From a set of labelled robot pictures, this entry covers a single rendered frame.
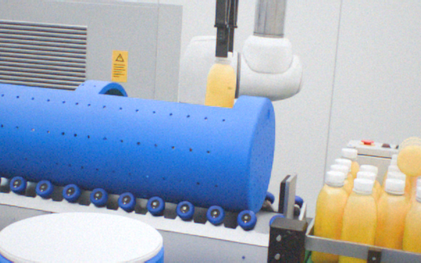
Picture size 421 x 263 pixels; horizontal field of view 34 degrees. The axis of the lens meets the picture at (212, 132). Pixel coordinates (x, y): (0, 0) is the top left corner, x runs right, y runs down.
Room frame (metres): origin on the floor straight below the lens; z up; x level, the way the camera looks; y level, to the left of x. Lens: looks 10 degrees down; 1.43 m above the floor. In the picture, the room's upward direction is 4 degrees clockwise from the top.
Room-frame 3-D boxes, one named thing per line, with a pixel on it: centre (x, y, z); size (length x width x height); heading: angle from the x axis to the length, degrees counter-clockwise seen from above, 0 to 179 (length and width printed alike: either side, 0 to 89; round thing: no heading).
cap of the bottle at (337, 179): (1.44, -0.27, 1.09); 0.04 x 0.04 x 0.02
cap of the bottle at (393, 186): (1.40, -0.39, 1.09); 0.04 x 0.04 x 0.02
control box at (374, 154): (1.81, -0.47, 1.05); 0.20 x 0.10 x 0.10; 74
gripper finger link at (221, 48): (1.62, -0.01, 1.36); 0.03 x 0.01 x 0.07; 74
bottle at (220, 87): (1.64, -0.01, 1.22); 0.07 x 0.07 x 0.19
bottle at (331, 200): (1.44, -0.27, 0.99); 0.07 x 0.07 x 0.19
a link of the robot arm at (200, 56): (2.22, 0.03, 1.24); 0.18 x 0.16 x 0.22; 92
